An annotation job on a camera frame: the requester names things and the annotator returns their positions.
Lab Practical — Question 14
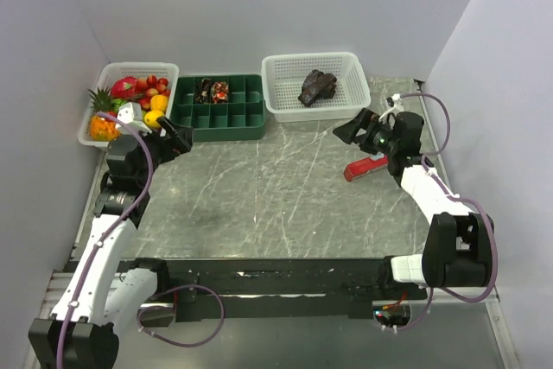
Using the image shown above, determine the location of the brown floral necktie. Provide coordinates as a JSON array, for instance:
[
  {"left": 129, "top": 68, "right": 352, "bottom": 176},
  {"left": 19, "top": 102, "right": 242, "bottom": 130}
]
[{"left": 298, "top": 70, "right": 337, "bottom": 107}]

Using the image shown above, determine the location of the red rectangular box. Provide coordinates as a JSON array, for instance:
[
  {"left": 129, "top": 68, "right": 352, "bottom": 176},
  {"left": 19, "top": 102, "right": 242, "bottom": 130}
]
[{"left": 343, "top": 154, "right": 388, "bottom": 182}]

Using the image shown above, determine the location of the green compartment organizer tray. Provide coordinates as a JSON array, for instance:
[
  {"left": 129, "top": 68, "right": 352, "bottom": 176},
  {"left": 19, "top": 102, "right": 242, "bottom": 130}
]
[{"left": 169, "top": 74, "right": 266, "bottom": 142}]

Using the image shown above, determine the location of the orange fruit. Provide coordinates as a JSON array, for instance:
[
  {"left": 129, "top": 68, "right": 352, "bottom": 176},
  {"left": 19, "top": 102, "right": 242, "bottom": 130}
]
[{"left": 149, "top": 94, "right": 168, "bottom": 113}]

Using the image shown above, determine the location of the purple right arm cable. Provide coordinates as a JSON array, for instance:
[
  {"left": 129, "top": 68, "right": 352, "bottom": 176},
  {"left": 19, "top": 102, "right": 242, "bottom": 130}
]
[{"left": 379, "top": 92, "right": 498, "bottom": 335}]

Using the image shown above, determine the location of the white fruit basket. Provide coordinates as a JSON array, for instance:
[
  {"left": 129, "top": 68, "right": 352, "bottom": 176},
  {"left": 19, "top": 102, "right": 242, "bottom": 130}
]
[{"left": 77, "top": 61, "right": 180, "bottom": 150}]

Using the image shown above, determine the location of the orange pineapple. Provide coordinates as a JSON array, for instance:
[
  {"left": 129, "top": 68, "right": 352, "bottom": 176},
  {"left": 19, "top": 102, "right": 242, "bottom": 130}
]
[{"left": 88, "top": 87, "right": 120, "bottom": 142}]

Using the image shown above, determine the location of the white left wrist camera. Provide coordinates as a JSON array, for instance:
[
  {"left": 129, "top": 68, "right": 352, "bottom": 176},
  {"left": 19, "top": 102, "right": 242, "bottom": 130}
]
[{"left": 117, "top": 102, "right": 152, "bottom": 135}]

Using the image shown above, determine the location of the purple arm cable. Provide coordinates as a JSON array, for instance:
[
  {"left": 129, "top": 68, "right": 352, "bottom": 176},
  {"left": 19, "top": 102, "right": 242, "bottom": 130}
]
[
  {"left": 379, "top": 92, "right": 498, "bottom": 335},
  {"left": 54, "top": 111, "right": 226, "bottom": 369}
]

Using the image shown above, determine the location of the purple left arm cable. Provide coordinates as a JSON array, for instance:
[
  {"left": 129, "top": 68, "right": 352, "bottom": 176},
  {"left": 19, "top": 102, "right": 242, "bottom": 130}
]
[{"left": 54, "top": 111, "right": 226, "bottom": 369}]

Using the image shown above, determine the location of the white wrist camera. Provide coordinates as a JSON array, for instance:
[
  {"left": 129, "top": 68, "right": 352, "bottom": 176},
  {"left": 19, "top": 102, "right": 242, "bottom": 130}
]
[
  {"left": 117, "top": 102, "right": 152, "bottom": 135},
  {"left": 378, "top": 93, "right": 404, "bottom": 122}
]

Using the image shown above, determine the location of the yellow lemon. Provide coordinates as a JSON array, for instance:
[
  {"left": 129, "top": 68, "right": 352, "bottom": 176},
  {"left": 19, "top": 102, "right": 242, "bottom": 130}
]
[{"left": 143, "top": 110, "right": 165, "bottom": 129}]

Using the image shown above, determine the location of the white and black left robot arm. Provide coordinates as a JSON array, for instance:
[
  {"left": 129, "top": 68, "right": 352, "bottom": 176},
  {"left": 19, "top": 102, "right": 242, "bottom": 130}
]
[{"left": 29, "top": 117, "right": 194, "bottom": 368}]

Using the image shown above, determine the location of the dark green fruit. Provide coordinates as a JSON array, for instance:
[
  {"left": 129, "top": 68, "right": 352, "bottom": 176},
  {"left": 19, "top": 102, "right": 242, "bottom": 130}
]
[{"left": 111, "top": 99, "right": 127, "bottom": 113}]

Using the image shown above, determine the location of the red patterned rolled tie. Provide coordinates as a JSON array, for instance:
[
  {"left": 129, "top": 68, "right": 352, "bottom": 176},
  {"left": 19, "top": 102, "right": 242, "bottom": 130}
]
[{"left": 210, "top": 81, "right": 229, "bottom": 104}]

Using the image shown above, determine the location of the dark rolled tie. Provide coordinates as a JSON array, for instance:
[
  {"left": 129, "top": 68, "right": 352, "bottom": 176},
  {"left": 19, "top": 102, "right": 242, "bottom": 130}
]
[{"left": 194, "top": 78, "right": 213, "bottom": 104}]

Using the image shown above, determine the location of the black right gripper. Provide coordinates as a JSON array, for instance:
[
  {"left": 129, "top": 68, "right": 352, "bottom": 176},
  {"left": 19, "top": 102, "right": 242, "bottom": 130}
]
[{"left": 332, "top": 108, "right": 398, "bottom": 156}]

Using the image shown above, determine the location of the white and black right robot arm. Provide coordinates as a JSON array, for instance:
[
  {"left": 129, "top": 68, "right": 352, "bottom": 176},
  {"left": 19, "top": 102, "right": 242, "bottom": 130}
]
[{"left": 333, "top": 109, "right": 498, "bottom": 303}]

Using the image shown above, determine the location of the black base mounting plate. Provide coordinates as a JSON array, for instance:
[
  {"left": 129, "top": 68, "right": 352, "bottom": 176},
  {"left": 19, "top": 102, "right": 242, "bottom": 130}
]
[{"left": 161, "top": 258, "right": 428, "bottom": 322}]

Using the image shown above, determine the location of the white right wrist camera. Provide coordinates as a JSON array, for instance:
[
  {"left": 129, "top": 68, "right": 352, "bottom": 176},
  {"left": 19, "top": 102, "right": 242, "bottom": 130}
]
[{"left": 378, "top": 93, "right": 404, "bottom": 122}]

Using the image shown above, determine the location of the white perforated empty basket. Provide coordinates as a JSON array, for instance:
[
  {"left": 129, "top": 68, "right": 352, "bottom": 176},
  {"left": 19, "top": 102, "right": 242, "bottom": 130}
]
[{"left": 261, "top": 52, "right": 372, "bottom": 124}]

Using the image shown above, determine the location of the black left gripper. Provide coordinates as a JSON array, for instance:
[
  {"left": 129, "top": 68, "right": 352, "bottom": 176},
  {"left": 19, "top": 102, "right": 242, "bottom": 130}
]
[{"left": 131, "top": 116, "right": 193, "bottom": 185}]

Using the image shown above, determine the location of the pink dragon fruit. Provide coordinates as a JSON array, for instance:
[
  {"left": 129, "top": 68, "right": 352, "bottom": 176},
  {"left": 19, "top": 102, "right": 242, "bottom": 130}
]
[{"left": 111, "top": 77, "right": 137, "bottom": 100}]

